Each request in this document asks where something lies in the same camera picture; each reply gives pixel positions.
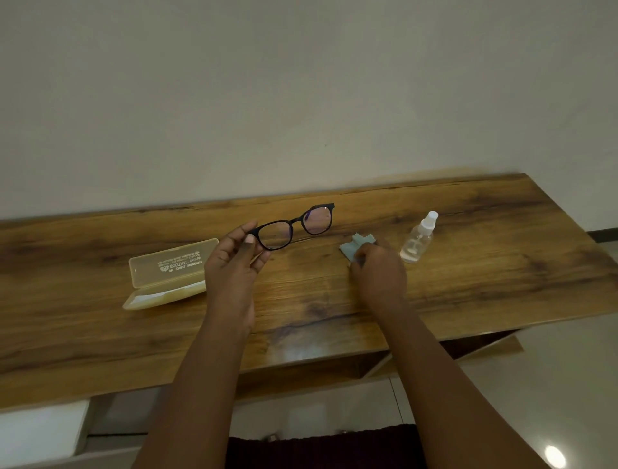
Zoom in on clear spray bottle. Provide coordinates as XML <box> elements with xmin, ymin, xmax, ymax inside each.
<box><xmin>399</xmin><ymin>210</ymin><xmax>440</xmax><ymax>265</ymax></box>

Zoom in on person's right forearm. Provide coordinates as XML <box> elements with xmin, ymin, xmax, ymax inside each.
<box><xmin>371</xmin><ymin>299</ymin><xmax>551</xmax><ymax>469</ymax></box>

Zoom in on white cabinet drawer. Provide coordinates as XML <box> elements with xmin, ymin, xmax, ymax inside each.
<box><xmin>0</xmin><ymin>398</ymin><xmax>93</xmax><ymax>469</ymax></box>

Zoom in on person's left hand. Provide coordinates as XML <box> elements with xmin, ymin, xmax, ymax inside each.
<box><xmin>203</xmin><ymin>220</ymin><xmax>272</xmax><ymax>334</ymax></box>

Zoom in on wooden under-table shelf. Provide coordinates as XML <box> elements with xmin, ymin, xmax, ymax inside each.
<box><xmin>231</xmin><ymin>330</ymin><xmax>525</xmax><ymax>402</ymax></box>

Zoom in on dark maroon garment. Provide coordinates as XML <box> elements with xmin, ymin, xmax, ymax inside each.
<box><xmin>224</xmin><ymin>423</ymin><xmax>428</xmax><ymax>469</ymax></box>

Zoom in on blue cleaning cloth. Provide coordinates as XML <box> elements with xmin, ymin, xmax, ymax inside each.
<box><xmin>339</xmin><ymin>233</ymin><xmax>377</xmax><ymax>267</ymax></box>

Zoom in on person's right hand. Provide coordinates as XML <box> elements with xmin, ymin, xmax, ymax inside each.
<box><xmin>348</xmin><ymin>242</ymin><xmax>409</xmax><ymax>315</ymax></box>

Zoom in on yellow translucent glasses case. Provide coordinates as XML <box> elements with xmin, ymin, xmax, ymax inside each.
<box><xmin>122</xmin><ymin>237</ymin><xmax>220</xmax><ymax>311</ymax></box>

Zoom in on person's left forearm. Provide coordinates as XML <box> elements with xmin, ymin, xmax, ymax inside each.
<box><xmin>133</xmin><ymin>314</ymin><xmax>257</xmax><ymax>469</ymax></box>

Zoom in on black framed eyeglasses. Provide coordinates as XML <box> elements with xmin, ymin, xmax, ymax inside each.
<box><xmin>245</xmin><ymin>202</ymin><xmax>336</xmax><ymax>252</ymax></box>

